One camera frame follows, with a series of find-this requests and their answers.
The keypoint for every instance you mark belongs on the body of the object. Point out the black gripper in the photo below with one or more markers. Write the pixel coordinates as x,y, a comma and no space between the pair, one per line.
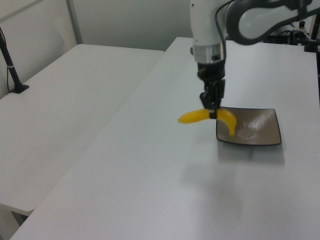
211,71

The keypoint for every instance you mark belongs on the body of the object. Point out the yellow banana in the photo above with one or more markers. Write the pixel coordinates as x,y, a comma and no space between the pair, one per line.
193,117

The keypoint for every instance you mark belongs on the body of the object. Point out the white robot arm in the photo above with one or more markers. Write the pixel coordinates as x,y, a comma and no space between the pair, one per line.
203,25

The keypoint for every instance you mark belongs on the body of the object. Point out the square brown ceramic plate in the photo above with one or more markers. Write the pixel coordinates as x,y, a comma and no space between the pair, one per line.
252,126

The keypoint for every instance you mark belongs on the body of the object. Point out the black background equipment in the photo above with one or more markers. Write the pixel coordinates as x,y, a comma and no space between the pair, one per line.
285,37

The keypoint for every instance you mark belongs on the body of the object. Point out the white side table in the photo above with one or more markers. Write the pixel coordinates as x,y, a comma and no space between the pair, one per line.
62,105

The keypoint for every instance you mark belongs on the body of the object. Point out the black camera stand pole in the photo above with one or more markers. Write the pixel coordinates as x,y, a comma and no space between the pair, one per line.
11,70

